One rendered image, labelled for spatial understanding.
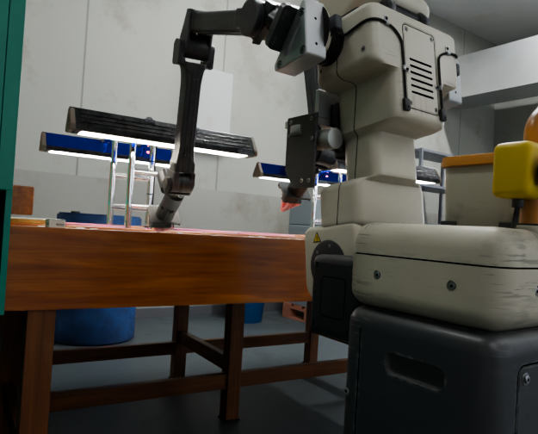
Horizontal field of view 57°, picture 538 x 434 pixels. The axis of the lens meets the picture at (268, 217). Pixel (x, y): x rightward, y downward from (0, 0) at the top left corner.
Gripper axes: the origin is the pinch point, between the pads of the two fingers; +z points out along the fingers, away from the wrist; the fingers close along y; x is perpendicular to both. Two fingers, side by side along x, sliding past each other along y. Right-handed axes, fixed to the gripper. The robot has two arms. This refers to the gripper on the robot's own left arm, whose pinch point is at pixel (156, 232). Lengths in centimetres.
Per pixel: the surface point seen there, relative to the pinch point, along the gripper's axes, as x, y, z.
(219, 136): -22.0, -17.8, -25.7
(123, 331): -47, -39, 169
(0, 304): 38, 47, -23
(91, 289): 33.7, 28.1, -21.3
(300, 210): -140, -203, 146
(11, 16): -9, 48, -60
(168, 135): -18.9, 0.7, -25.5
